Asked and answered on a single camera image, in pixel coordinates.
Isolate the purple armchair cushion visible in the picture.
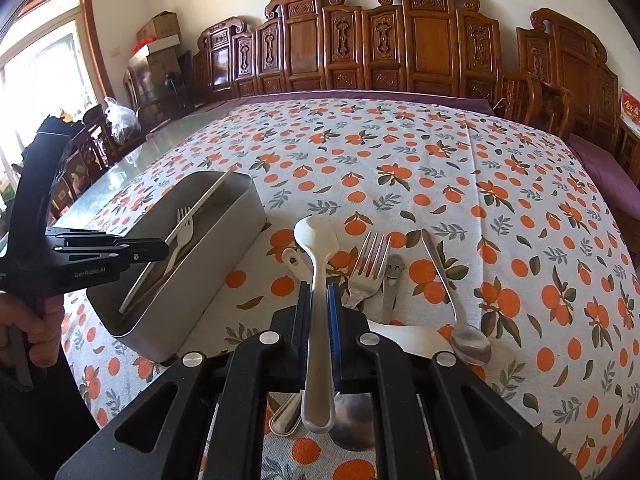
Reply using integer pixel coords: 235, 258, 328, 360
567, 135, 636, 206

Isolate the cream plastic spoon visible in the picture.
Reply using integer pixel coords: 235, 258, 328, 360
293, 216, 337, 433

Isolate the clear plastic bag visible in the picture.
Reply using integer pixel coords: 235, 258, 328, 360
102, 97, 141, 141

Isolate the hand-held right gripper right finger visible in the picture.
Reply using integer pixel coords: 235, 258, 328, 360
327, 284, 583, 480

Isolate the carved wooden sofa bench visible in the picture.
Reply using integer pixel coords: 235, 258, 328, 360
192, 0, 573, 141

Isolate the large printed cardboard box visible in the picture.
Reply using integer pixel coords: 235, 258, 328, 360
127, 50, 193, 106

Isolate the brown cardboard box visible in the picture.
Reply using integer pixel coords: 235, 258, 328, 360
136, 11, 181, 41

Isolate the small smiley face spoon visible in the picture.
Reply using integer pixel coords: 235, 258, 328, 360
382, 254, 407, 323

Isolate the red gift box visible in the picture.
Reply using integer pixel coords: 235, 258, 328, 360
620, 89, 640, 136

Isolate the wooden chopstick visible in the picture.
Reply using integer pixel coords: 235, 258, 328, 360
127, 166, 236, 311
127, 252, 193, 313
122, 260, 181, 315

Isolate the carved wooden armchair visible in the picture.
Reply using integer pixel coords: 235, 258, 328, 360
517, 7, 640, 186

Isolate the orange fruit print tablecloth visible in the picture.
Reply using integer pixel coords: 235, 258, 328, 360
60, 99, 636, 480

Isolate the steel fork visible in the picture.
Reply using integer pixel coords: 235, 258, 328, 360
342, 231, 392, 311

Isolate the steel spoon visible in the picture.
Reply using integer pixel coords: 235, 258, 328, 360
269, 392, 303, 437
421, 228, 493, 367
330, 392, 376, 451

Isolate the person's left hand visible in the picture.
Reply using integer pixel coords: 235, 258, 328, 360
0, 292, 67, 350

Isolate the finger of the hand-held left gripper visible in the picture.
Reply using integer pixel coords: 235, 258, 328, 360
50, 247, 168, 267
46, 226, 170, 253

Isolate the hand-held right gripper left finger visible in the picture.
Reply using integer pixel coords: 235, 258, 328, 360
55, 282, 313, 480

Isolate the purple sofa cushion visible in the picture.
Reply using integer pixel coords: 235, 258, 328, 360
200, 90, 501, 116

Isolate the rectangular metal tray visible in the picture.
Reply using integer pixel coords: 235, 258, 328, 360
86, 170, 268, 363

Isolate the wooden door frame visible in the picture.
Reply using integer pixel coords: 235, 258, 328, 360
0, 0, 116, 106

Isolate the white ceramic spoon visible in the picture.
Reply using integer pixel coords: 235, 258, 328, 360
281, 246, 313, 291

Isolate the white-lidded box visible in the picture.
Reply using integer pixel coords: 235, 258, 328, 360
131, 35, 181, 58

